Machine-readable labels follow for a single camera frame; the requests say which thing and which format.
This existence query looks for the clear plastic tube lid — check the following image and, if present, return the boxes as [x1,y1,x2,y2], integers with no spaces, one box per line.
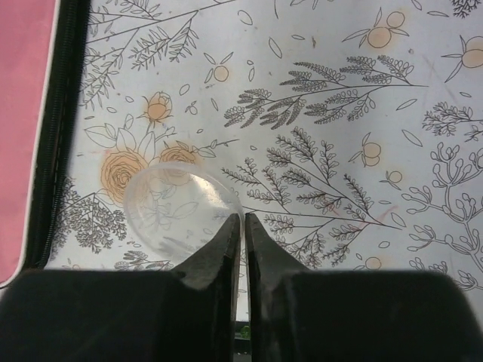
[123,161,245,266]

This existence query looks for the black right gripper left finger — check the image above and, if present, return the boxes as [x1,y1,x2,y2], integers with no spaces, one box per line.
[1,214,241,361]

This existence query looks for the floral table cloth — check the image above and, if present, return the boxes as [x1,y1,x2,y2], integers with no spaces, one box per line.
[47,1,482,314]

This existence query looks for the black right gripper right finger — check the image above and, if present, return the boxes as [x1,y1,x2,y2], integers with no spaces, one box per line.
[245,213,482,361]

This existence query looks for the pink racket bag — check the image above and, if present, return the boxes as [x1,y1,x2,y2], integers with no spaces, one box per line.
[1,1,91,289]

